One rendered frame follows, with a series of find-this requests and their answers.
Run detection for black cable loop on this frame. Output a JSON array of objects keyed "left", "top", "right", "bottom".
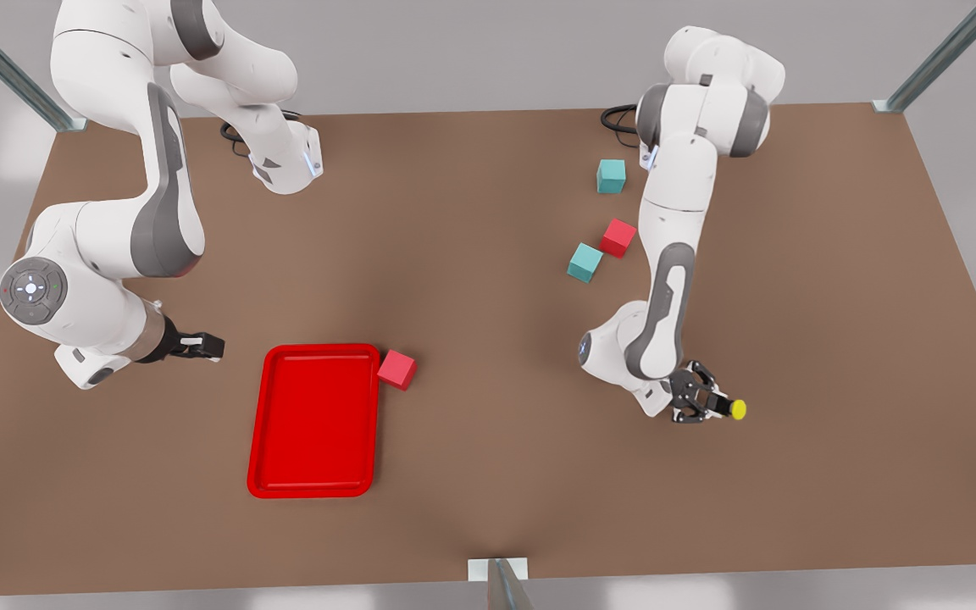
[
  {"left": 219, "top": 109, "right": 303, "bottom": 158},
  {"left": 600, "top": 103, "right": 642, "bottom": 137}
]

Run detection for red rectangular tray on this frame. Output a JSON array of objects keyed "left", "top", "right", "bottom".
[{"left": 247, "top": 342, "right": 382, "bottom": 500}]

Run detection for red cube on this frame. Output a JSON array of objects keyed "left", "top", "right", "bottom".
[
  {"left": 376, "top": 348, "right": 418, "bottom": 391},
  {"left": 598, "top": 219, "right": 638, "bottom": 258}
]

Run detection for silver frame post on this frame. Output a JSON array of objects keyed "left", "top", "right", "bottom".
[
  {"left": 467, "top": 557, "right": 532, "bottom": 610},
  {"left": 872, "top": 0, "right": 976, "bottom": 114},
  {"left": 0, "top": 0, "right": 88, "bottom": 133}
]

